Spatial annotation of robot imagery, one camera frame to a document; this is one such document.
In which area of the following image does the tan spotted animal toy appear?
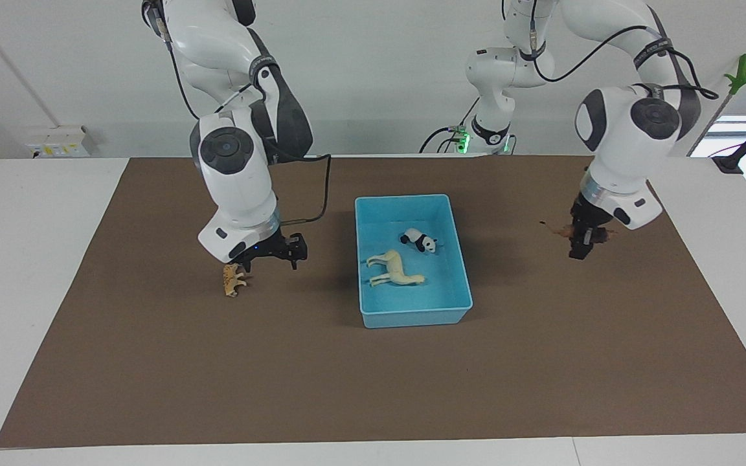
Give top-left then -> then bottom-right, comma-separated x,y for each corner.
221,262 -> 249,298

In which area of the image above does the brown lion toy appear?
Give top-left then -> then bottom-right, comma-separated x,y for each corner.
539,220 -> 616,245

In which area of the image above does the cream llama toy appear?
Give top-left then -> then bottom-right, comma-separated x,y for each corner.
365,250 -> 426,288

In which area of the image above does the black and white panda toy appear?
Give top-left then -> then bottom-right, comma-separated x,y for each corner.
400,227 -> 440,254

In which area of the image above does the light blue storage box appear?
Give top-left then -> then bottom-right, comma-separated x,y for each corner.
354,194 -> 474,329

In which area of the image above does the brown table mat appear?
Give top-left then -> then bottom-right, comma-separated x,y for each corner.
0,154 -> 746,449

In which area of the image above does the green tipped pole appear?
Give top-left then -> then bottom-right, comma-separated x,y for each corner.
687,54 -> 746,157

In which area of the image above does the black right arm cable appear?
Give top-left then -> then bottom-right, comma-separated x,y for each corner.
166,32 -> 333,227

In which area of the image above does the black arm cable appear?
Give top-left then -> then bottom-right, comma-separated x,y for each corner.
166,32 -> 333,227
528,0 -> 721,102

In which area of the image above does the black left base cable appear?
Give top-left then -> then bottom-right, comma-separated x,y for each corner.
418,97 -> 480,155

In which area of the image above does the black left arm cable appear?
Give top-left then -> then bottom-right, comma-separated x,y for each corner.
528,0 -> 721,102

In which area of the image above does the white wall socket box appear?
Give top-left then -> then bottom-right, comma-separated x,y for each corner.
27,126 -> 98,159

